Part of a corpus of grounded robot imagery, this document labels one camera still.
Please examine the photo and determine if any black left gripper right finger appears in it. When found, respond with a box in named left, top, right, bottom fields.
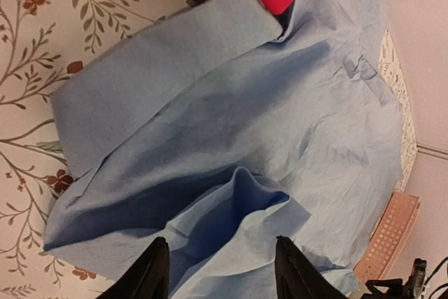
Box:
left=274, top=236, right=347, bottom=299

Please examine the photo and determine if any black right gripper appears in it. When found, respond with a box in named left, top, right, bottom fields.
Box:
left=363, top=258, right=447, bottom=299

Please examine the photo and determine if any floral patterned tablecloth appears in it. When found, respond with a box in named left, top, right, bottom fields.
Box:
left=1, top=0, right=416, bottom=298

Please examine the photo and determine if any light blue shirt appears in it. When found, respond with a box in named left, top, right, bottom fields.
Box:
left=43, top=0, right=402, bottom=298

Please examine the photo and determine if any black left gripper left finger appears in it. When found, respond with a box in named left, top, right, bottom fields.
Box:
left=99, top=237, right=170, bottom=299

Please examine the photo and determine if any pink perforated plastic basket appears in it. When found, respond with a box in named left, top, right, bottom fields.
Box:
left=354, top=192, right=421, bottom=284

